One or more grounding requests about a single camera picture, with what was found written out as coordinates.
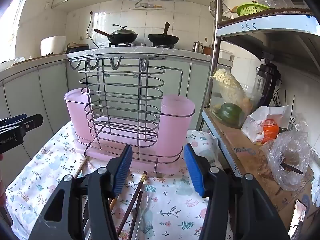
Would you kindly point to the gas stove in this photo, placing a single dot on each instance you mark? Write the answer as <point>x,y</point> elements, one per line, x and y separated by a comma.
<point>125,45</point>

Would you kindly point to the kitchen counter with cabinets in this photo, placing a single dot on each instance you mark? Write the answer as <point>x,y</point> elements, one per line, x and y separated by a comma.
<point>30,92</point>

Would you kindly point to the corrugated cardboard sheet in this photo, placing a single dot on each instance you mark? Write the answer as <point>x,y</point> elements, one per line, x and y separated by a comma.
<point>287,10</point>

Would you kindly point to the napa cabbage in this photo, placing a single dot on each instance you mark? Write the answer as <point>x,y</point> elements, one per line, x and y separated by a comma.
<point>228,82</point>

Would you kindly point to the green bell pepper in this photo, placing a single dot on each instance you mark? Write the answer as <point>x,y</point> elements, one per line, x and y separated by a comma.
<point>230,112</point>

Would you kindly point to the pink plastic utensil cup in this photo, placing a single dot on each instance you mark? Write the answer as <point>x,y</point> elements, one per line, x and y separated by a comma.
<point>175,125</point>
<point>75,115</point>

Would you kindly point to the dark shallow pan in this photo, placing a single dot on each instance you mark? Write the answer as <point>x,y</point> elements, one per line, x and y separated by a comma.
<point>77,48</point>

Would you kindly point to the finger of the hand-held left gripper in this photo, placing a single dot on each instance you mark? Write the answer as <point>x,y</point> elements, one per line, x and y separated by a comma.
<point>13,120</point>
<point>33,122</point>

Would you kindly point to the clear plastic container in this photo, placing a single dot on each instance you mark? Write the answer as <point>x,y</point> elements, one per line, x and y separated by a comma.
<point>252,97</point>

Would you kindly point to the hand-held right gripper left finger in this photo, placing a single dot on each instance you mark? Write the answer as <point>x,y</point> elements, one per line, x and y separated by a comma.
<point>123,170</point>

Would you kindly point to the green plastic basket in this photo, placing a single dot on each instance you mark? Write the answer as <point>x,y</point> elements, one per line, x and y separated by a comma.
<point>250,10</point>

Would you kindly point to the steel shelving unit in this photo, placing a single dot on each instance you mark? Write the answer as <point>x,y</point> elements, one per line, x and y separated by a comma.
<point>217,30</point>

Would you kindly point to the green chives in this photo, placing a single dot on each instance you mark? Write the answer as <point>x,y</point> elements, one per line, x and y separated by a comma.
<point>285,100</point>

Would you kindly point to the white rice cooker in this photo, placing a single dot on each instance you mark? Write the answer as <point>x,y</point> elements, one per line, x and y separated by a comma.
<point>52,46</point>

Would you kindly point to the black blender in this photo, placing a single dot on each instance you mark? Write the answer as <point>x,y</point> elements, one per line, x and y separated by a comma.
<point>268,80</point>

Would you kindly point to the black wok with lid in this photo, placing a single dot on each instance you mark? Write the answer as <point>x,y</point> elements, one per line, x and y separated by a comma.
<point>122,36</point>

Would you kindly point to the glass wall shelf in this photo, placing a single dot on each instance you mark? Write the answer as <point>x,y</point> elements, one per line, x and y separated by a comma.
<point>147,7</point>

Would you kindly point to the crumpled clear plastic bag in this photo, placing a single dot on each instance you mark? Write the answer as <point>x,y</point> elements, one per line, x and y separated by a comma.
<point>287,155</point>

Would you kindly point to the white plastic box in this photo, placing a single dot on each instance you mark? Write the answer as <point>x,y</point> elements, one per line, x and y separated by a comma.
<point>225,55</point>

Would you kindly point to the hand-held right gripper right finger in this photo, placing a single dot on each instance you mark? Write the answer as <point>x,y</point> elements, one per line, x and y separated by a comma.
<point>193,170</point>

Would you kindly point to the brown cardboard sheet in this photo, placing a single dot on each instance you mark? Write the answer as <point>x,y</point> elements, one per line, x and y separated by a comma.
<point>240,160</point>

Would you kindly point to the person's left hand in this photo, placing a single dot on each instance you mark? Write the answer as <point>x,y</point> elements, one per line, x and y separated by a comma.
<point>2,192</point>

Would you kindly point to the smartphone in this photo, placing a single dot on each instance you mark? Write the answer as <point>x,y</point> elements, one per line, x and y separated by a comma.
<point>297,217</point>

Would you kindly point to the floral tablecloth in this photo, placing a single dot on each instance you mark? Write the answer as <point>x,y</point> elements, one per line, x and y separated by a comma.
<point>170,205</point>

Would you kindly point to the dark chopstick gold band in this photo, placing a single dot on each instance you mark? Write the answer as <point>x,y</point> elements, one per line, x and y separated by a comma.
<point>136,192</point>

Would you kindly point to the white bag orange label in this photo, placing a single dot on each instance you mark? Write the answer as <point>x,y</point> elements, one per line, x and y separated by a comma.
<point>270,130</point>

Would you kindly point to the stainless steel kettle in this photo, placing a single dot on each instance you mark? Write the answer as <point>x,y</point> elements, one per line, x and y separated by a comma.
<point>197,47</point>

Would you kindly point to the window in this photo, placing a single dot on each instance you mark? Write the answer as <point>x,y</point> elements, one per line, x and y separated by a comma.
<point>12,30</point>

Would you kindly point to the white wall socket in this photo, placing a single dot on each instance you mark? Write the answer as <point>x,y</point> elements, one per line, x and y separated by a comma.
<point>83,37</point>

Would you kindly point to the pink plastic drip tray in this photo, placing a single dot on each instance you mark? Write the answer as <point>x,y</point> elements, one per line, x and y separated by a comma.
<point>147,166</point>

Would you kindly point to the brown clay pot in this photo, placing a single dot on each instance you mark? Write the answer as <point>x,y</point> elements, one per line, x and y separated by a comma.
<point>207,50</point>

